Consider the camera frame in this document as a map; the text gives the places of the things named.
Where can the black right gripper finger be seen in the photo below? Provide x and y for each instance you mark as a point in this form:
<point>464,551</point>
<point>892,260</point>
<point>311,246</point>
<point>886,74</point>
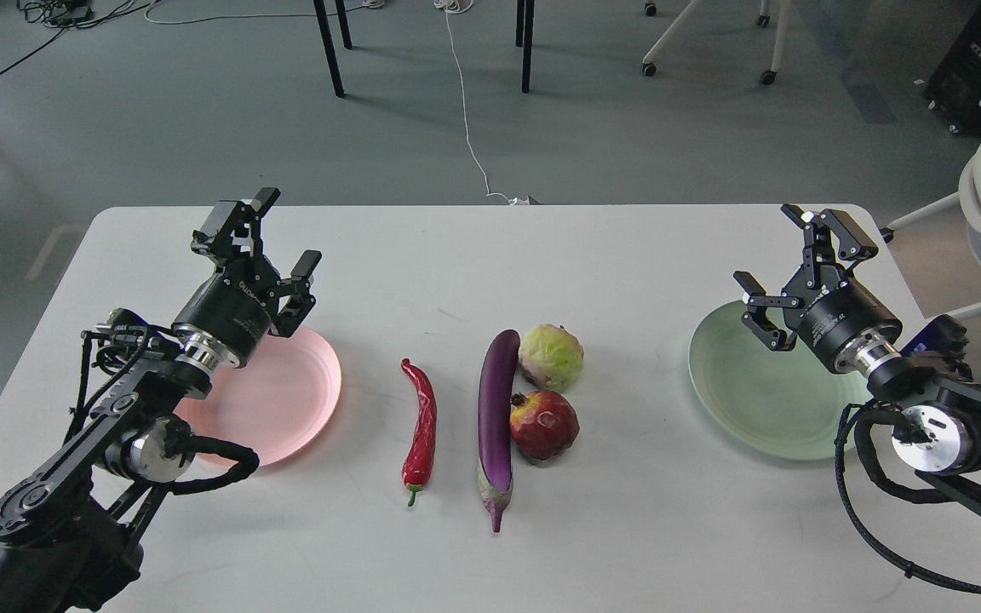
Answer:
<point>833,244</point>
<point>755,316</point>

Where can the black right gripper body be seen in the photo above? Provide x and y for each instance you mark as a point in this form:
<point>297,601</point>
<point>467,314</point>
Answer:
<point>847,328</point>

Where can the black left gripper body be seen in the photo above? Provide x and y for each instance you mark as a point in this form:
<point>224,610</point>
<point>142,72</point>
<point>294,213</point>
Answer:
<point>226,318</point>

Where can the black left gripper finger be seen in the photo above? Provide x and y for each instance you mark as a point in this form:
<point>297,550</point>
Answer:
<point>296,288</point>
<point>232,229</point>

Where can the red chili pepper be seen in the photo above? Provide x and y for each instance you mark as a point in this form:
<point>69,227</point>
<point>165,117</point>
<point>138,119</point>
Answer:
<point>418,464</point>

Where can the purple eggplant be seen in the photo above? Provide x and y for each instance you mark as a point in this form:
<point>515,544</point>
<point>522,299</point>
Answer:
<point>495,458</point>

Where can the green yellow round fruit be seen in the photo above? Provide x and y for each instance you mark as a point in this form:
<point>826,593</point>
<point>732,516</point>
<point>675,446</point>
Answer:
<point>550,357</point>

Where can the red pomegranate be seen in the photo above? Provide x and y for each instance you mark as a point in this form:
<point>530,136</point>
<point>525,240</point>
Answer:
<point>543,424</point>

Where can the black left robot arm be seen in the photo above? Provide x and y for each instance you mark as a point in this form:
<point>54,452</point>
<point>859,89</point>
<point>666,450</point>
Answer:
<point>70,534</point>

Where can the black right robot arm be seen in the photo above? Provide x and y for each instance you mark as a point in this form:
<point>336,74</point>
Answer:
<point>918,437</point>

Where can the green plate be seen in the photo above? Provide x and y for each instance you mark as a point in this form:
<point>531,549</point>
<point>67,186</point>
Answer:
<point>783,404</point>

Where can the pink plate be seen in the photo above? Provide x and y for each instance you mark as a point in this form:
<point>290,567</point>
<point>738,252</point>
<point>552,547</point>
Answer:
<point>277,403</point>

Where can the black table legs left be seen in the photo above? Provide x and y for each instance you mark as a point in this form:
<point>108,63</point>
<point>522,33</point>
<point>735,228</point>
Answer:
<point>322,18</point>

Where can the black table legs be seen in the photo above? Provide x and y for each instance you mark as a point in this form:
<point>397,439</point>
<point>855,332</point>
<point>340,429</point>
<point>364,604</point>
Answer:
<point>322,18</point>
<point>523,39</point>

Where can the black equipment case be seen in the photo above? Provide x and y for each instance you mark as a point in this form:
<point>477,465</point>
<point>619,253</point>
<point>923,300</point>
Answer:
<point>954,89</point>

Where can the white rolling chair base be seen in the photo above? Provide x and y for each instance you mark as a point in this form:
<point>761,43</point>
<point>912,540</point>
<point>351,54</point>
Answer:
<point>683,45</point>

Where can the black table legs right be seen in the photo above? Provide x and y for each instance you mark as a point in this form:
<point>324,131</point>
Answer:
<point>523,39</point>

